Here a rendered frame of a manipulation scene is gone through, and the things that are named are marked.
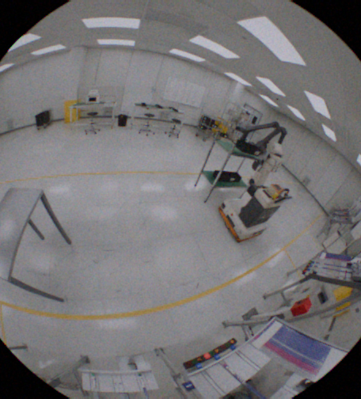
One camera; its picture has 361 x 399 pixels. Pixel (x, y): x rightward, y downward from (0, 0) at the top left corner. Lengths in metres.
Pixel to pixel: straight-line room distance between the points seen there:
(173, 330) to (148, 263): 0.77
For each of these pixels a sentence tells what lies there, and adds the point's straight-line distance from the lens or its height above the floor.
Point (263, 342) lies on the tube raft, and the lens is 1.01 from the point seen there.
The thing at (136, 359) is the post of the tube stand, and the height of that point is 0.01.
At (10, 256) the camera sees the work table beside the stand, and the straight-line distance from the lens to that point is 1.03.
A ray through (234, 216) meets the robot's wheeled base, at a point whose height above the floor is 0.26.
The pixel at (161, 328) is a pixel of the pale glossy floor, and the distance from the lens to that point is 1.50.
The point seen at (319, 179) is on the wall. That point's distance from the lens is 9.01.
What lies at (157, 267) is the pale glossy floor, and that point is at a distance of 1.57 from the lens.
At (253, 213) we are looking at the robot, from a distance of 1.87.
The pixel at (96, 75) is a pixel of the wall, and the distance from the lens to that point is 6.31.
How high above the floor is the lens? 1.48
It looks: 41 degrees down
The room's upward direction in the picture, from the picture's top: 21 degrees clockwise
